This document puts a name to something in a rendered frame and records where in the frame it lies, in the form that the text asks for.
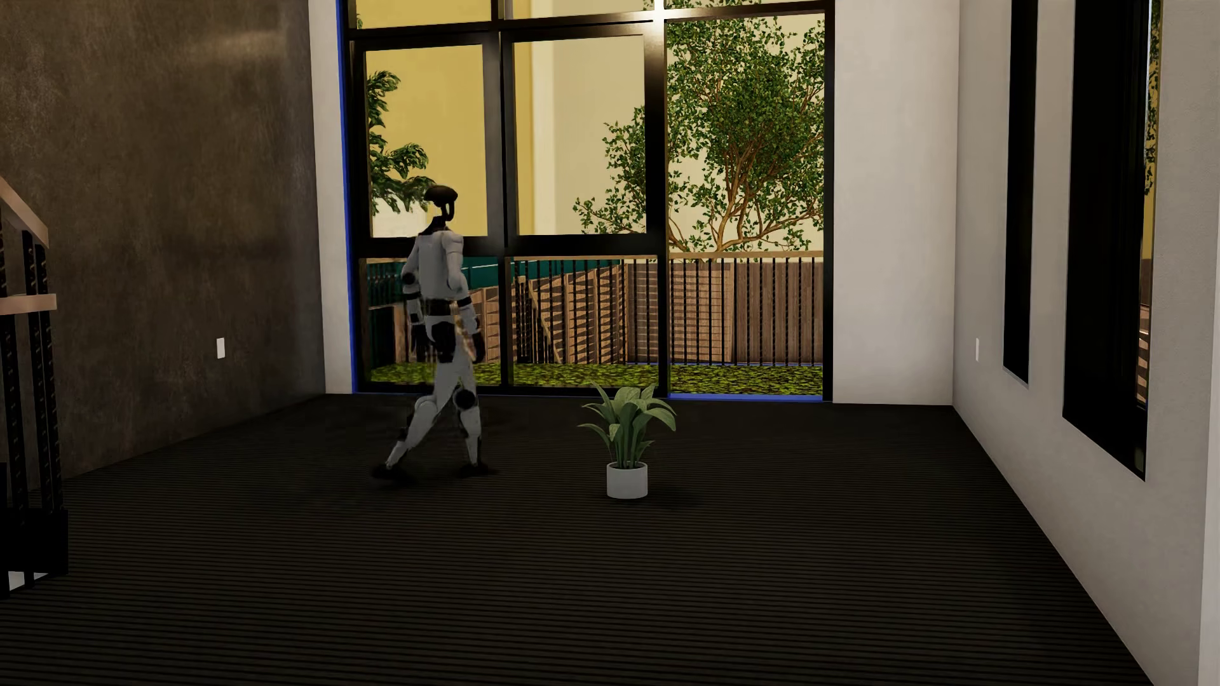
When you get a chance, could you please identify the green leafy potted plant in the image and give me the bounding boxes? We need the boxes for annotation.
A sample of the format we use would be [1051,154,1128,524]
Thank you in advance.
[578,381,680,471]

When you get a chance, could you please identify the white cylindrical plant pot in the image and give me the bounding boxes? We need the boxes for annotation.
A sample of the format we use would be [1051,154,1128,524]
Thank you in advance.
[606,461,650,502]

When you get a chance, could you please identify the brown wooden garden fence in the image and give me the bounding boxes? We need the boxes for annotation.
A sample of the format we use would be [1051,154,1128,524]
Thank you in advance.
[379,259,825,368]

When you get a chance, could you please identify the white humanoid robot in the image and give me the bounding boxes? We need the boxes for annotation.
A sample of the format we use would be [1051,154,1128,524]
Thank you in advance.
[370,185,499,483]

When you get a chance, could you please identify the leafy outdoor tree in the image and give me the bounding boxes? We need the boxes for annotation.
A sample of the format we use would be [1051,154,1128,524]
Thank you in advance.
[572,0,827,255]

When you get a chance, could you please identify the dark green outdoor shrub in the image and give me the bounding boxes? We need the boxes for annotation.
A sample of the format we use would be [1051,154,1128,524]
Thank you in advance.
[366,71,436,217]

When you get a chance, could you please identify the narrow black framed window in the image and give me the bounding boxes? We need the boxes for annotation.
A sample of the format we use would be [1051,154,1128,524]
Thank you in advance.
[1001,0,1040,386]

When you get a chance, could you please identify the wide black framed window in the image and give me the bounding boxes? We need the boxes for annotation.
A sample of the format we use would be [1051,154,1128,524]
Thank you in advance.
[1061,0,1156,481]

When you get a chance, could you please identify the black stair railing wooden handrail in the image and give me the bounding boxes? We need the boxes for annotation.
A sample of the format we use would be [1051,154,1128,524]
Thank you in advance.
[0,175,71,594]

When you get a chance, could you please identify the black framed glass window wall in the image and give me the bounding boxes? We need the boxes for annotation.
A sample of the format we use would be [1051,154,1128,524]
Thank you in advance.
[337,0,836,402]

